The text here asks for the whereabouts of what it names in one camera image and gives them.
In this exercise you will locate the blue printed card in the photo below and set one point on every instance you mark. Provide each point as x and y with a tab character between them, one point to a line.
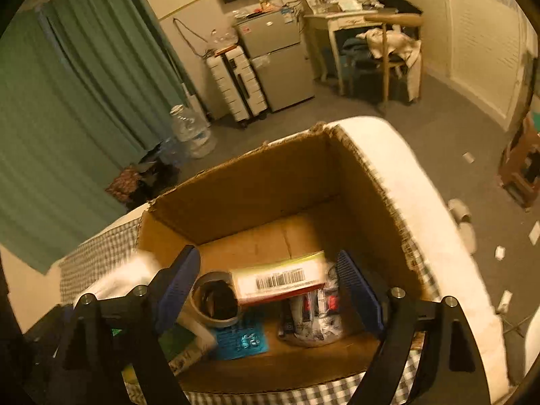
245	338

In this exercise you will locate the wooden step stool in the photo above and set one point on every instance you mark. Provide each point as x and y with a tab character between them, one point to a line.
518	169

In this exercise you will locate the white ribbed suitcase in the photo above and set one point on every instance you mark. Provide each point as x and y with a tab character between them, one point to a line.
238	84

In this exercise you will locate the grey tape roll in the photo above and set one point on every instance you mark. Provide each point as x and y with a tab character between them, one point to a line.
213	300

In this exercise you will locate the brown cardboard box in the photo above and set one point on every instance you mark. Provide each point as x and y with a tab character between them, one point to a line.
311	192

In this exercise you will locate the silver mini fridge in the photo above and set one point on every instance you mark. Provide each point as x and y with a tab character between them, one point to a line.
273	43

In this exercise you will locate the patterned brown bag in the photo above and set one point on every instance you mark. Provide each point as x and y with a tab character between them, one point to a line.
125	187

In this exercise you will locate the large clear water jug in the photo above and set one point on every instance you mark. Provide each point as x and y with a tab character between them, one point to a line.
192	131

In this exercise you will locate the green curtain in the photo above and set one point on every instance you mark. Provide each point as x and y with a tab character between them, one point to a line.
86	90

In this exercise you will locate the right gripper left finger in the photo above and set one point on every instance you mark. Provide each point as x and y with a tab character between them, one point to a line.
105	335

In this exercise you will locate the checkered grey white cloth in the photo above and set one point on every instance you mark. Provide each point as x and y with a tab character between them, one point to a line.
112	247

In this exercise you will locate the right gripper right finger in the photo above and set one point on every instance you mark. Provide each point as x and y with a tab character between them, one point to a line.
450	369

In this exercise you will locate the wooden chair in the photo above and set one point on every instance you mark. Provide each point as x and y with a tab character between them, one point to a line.
392	47

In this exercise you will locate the crumpled silver snack wrapper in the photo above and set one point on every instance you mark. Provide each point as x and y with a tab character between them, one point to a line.
313	319

